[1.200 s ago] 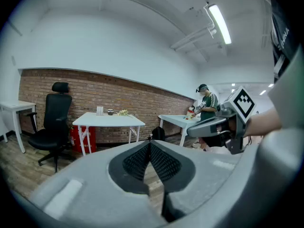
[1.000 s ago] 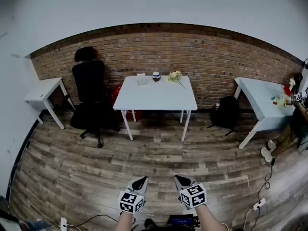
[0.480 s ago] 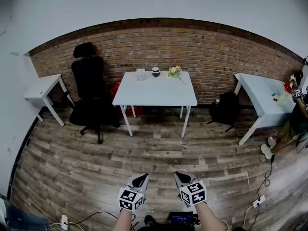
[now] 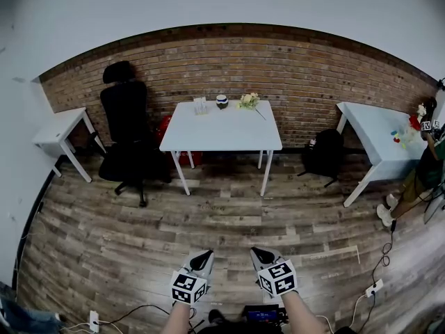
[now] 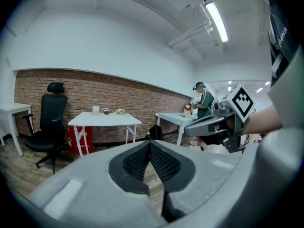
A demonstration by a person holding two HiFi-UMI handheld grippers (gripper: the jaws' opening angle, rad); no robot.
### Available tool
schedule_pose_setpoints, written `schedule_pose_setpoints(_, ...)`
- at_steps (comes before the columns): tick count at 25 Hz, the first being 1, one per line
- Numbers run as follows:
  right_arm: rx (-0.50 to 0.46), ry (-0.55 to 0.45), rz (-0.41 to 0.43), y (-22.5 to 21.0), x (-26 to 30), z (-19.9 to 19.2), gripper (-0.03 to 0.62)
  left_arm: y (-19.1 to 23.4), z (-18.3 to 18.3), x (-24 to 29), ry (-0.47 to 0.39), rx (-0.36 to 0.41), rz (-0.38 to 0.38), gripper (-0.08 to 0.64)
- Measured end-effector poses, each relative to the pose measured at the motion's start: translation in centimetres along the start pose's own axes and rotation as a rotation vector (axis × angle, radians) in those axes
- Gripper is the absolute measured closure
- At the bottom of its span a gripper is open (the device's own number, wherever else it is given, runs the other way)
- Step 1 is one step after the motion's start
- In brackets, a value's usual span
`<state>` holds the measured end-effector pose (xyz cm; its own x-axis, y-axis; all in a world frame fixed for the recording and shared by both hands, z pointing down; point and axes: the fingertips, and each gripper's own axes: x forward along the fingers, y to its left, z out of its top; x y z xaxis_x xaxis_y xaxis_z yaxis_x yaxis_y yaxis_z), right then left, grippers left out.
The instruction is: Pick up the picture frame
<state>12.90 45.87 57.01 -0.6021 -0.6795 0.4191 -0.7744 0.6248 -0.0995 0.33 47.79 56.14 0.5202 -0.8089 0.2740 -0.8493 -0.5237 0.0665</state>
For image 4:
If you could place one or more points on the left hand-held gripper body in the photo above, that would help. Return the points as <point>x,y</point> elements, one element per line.
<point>187,286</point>

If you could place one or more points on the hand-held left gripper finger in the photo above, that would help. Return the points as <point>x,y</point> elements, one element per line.
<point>210,264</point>
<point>195,255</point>

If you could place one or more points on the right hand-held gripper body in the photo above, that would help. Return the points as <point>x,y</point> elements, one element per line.
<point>278,278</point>

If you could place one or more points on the clear test tube rack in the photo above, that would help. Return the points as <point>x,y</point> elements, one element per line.
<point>200,107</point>

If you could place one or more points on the person's right forearm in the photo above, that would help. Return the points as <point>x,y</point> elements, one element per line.
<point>302,313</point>

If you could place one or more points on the person's left forearm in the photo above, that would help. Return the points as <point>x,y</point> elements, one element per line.
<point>175,320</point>

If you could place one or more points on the black device with blue screen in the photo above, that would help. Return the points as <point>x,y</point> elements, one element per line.
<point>262,314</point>

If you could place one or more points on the person's left black shoe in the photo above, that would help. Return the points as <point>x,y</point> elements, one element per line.
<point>216,317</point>

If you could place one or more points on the white power strip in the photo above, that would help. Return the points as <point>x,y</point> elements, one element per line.
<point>94,321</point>
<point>374,287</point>

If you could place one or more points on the black backpack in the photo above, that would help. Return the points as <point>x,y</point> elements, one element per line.
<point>325,155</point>

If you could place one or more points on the red box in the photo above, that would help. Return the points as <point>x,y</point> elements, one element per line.
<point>164,131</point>

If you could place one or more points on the black office chair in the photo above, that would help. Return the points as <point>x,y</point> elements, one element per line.
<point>125,124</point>

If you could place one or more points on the yellow artificial flower bouquet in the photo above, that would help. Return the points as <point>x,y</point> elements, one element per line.
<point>248,101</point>

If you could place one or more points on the white blue-striped cup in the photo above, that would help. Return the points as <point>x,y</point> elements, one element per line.
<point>222,102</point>

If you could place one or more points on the pale blue-topped white table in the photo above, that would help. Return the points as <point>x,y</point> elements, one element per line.
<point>375,131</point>

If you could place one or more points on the small white side table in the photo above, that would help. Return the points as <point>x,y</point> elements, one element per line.
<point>59,127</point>

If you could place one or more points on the red artificial flower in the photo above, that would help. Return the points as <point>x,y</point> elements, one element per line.
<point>414,122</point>

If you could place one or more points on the white artificial flower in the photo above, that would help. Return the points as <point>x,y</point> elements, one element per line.
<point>421,110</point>

